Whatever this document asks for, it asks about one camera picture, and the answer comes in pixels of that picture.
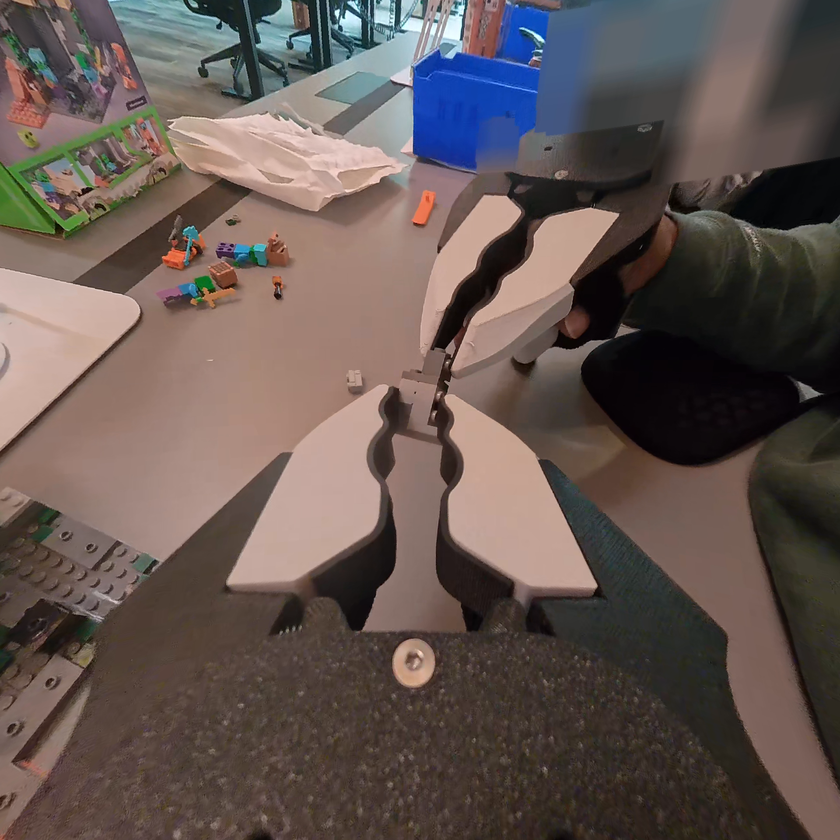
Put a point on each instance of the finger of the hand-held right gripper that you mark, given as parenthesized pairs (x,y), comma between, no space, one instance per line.
(544,282)
(459,249)

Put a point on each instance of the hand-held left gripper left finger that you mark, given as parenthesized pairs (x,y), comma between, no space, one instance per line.
(308,518)

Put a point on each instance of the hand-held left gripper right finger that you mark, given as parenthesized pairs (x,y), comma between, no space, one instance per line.
(518,518)

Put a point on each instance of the small grey brick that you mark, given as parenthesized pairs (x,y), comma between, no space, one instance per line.
(420,400)

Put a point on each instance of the toy brick building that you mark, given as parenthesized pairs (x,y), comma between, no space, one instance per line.
(52,590)

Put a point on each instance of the white wooden book stand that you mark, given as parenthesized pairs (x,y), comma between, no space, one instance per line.
(59,341)
(433,33)

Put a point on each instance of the person's right forearm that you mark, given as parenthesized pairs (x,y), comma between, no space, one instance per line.
(735,282)

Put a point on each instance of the grey desk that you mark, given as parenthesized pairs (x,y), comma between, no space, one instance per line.
(262,367)

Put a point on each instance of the person's right hand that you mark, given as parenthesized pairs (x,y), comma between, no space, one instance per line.
(656,249)

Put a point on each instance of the orange brick separator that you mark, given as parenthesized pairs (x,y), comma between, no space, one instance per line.
(424,207)

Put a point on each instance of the blue plastic bin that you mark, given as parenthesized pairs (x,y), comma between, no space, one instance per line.
(459,111)
(525,33)

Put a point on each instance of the grey stud-sided brick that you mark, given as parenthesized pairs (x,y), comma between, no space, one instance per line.
(354,380)

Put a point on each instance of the crumpled white paper bag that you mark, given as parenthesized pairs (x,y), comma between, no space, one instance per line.
(282,157)

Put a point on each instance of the pile of colourful bricks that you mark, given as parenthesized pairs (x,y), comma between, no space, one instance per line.
(223,262)

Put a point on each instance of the black office chair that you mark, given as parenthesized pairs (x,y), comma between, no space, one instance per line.
(236,39)

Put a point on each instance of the green toy set box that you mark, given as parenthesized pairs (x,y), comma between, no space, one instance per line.
(72,131)

